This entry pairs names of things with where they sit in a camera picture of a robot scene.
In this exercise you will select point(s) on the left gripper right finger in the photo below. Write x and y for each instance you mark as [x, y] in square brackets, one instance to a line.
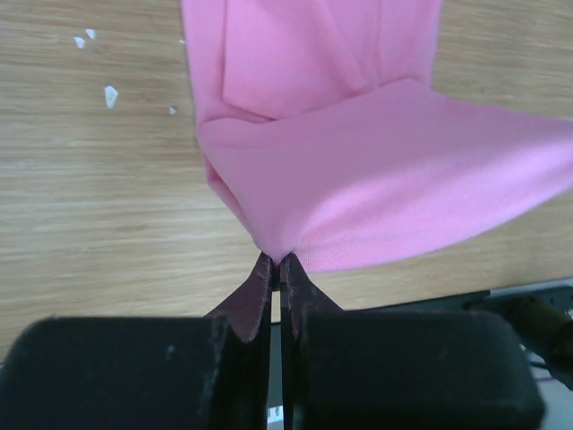
[429, 369]

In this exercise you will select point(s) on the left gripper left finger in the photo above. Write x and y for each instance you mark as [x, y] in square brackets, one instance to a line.
[209, 372]

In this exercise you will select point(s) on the pink t shirt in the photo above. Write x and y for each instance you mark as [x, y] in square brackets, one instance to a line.
[320, 130]

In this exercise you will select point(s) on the white paper scrap left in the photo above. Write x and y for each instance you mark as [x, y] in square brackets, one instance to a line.
[111, 95]

